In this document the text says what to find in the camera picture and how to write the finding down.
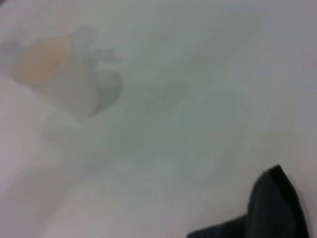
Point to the white paper cup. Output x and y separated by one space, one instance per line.
57 72

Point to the dark blue rag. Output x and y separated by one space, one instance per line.
272 210

